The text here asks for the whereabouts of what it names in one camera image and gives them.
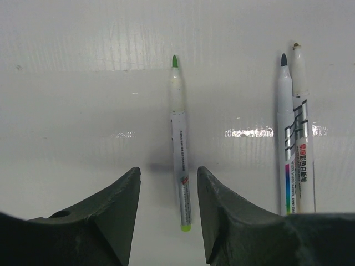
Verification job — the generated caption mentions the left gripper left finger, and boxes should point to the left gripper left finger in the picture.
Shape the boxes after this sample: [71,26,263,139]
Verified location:
[1,167,141,265]

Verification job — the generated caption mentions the green marker pen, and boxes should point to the green marker pen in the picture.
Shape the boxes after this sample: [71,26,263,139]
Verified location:
[169,55,192,232]

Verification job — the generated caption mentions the blue marker pen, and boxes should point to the blue marker pen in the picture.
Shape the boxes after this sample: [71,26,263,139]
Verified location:
[277,54,297,216]

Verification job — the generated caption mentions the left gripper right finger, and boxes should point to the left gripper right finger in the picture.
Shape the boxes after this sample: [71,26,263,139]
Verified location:
[197,166,354,265]

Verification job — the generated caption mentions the yellow marker pen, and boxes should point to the yellow marker pen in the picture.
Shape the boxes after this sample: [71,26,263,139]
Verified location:
[291,43,316,213]

